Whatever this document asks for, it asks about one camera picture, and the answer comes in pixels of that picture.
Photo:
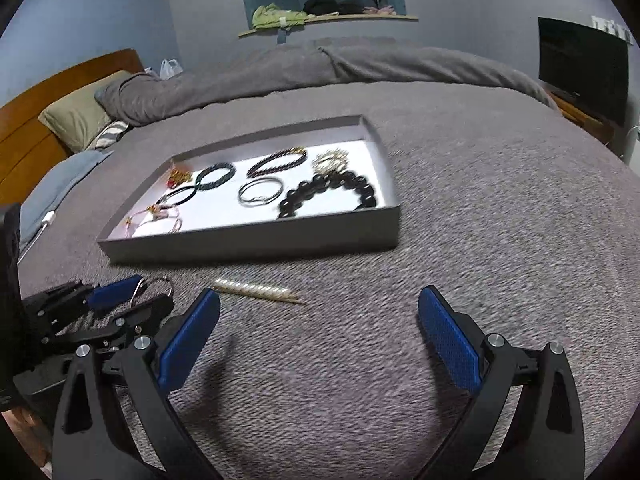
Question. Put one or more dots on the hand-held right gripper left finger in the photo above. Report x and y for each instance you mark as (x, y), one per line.
(190, 340)

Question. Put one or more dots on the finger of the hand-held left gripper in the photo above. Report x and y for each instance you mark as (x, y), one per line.
(145, 317)
(115, 294)

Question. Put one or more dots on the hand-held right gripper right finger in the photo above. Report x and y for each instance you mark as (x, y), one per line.
(445, 340)

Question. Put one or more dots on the grey shallow cardboard tray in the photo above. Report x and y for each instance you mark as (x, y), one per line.
(250, 245)

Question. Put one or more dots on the silver bangle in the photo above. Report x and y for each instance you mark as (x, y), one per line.
(247, 200)

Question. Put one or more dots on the white charger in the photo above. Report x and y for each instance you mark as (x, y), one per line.
(49, 219)

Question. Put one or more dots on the light blue blanket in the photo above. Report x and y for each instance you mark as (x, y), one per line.
(55, 185)

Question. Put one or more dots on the grey bedspread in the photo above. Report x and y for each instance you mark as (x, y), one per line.
(475, 210)

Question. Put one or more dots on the striped pillow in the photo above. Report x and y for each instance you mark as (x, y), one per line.
(112, 132)

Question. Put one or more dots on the olive pillow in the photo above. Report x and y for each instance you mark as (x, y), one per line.
(80, 115)

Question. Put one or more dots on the wooden headboard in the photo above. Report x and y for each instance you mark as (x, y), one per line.
(30, 125)

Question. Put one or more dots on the white plastic bag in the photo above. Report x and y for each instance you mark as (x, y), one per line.
(170, 69)

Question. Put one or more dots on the wooden side desk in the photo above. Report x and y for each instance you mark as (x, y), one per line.
(580, 117)

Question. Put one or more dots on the grey folded duvet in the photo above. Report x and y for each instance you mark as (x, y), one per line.
(300, 70)

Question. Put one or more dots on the black monitor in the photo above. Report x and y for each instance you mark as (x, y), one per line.
(580, 70)

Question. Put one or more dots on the green cloth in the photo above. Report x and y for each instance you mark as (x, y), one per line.
(272, 16)

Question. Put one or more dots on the wooden window shelf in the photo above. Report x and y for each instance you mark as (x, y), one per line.
(360, 18)

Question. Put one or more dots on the pink cloth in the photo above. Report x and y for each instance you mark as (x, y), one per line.
(382, 10)

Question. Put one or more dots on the black cloth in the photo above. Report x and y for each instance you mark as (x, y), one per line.
(325, 6)

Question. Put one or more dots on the white wall hooks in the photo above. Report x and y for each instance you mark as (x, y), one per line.
(612, 27)

